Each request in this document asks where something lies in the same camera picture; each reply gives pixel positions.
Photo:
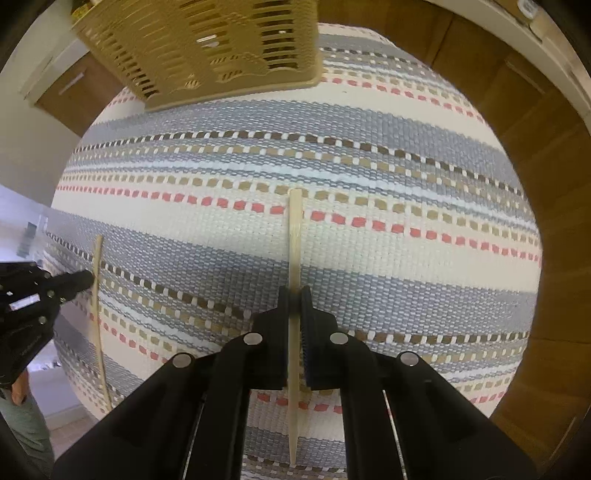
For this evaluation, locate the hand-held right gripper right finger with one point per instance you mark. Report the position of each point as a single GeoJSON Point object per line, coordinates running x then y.
{"type": "Point", "coordinates": [318, 350]}

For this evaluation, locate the wooden base cabinets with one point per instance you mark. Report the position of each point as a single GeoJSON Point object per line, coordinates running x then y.
{"type": "Point", "coordinates": [554, 161]}

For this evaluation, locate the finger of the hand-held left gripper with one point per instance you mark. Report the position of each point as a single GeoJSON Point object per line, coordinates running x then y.
{"type": "Point", "coordinates": [74, 281]}

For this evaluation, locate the wooden chopstick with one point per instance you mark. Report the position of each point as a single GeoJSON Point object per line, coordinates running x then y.
{"type": "Point", "coordinates": [295, 240]}
{"type": "Point", "coordinates": [98, 314]}

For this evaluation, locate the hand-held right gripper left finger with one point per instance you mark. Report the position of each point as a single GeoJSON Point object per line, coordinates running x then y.
{"type": "Point", "coordinates": [272, 332]}

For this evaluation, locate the person's grey-green clothing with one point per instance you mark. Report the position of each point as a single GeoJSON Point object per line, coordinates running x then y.
{"type": "Point", "coordinates": [27, 429]}

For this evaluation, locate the person's left hand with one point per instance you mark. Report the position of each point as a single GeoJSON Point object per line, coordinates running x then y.
{"type": "Point", "coordinates": [19, 390]}

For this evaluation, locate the beige plastic utensil basket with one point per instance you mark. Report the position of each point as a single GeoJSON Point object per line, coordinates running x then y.
{"type": "Point", "coordinates": [184, 55]}

